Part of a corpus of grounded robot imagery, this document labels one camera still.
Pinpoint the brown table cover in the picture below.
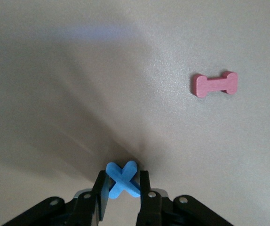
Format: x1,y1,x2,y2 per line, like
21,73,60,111
0,0,270,226

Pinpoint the red letter I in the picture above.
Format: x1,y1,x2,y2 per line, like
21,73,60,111
191,71,239,98

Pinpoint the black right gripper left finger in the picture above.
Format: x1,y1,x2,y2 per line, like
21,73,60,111
3,170,109,226

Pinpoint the blue letter X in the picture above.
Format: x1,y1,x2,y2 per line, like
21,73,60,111
105,160,142,200

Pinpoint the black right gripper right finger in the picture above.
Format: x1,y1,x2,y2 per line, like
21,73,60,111
136,170,232,226

